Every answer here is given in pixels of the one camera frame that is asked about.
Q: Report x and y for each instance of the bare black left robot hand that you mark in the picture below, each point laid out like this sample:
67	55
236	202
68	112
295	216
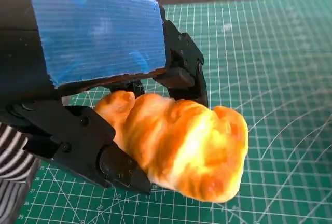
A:
98	32

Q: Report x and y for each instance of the orange braided toy bread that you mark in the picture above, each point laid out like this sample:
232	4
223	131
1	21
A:
186	143

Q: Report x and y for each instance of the person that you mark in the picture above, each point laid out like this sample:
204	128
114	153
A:
10	161

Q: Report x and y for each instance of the green cutting mat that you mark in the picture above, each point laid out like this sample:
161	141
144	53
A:
272	104

